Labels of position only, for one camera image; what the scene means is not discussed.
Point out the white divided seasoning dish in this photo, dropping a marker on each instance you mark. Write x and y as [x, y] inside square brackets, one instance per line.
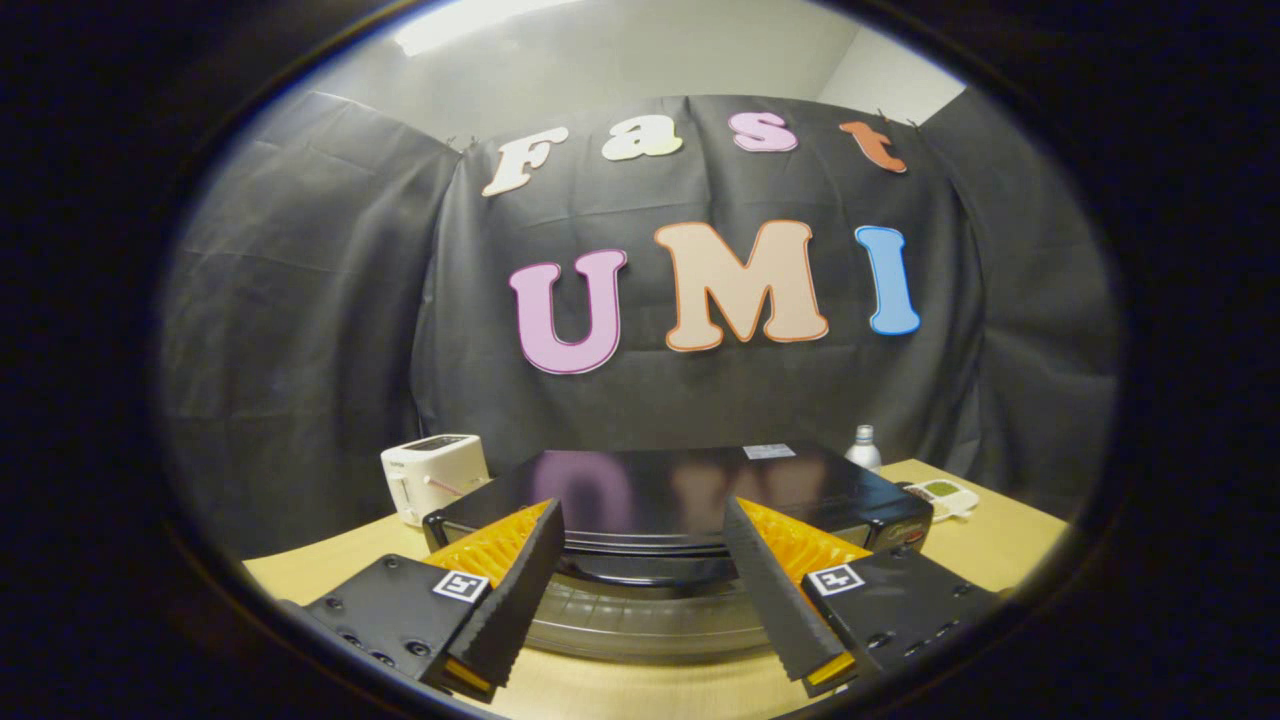
[945, 495]

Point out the black toaster oven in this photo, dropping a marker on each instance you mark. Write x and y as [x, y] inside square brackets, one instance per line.
[650, 490]

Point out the white bottle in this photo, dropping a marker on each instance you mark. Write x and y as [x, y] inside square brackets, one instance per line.
[864, 450]

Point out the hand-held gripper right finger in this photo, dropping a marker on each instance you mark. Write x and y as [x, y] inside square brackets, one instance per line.
[775, 600]

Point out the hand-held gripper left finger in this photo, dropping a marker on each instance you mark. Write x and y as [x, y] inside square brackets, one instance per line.
[515, 600]

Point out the white pop-up toaster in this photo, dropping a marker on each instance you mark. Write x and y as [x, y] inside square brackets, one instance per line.
[430, 470]

